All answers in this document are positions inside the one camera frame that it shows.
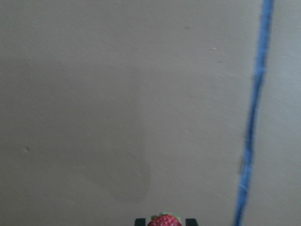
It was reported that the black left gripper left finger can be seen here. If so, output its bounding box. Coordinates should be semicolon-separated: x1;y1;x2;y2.
135;218;146;226

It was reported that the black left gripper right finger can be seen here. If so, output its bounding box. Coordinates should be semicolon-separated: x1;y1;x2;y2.
185;218;197;226

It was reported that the red strawberry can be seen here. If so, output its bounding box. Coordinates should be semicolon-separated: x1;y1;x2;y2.
147;212;182;226

